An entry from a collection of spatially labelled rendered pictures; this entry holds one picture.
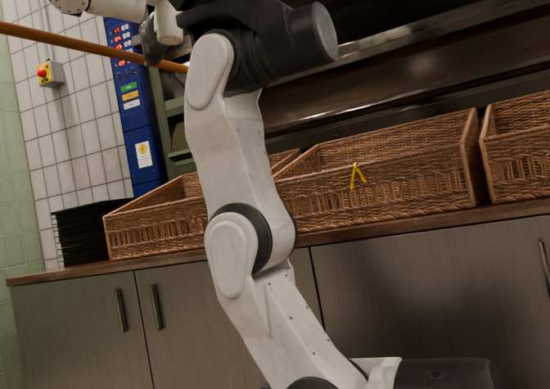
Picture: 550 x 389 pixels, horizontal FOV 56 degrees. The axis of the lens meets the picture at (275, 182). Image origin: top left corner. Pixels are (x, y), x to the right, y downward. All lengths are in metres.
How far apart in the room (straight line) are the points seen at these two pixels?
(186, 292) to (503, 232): 0.88
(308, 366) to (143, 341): 0.82
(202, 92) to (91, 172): 1.61
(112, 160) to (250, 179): 1.53
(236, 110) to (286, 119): 0.82
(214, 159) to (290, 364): 0.41
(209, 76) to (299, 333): 0.51
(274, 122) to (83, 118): 1.00
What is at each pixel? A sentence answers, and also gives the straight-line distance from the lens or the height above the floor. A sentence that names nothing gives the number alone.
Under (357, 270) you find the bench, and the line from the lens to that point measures 1.31.
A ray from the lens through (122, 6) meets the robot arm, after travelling 1.35.
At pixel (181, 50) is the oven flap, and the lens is 2.26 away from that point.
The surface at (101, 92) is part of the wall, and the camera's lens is 2.52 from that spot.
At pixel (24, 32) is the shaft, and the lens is 1.42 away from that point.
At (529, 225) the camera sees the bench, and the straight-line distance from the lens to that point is 1.23.
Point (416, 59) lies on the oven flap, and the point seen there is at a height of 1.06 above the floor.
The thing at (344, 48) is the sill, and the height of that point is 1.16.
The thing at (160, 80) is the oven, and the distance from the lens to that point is 2.30.
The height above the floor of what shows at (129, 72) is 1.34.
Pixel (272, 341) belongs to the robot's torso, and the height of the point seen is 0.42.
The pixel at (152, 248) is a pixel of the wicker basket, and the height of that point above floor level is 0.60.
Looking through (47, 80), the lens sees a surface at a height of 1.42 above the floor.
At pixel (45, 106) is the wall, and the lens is 2.79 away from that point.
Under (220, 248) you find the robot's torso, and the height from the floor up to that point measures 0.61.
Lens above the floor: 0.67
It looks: 2 degrees up
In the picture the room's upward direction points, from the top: 10 degrees counter-clockwise
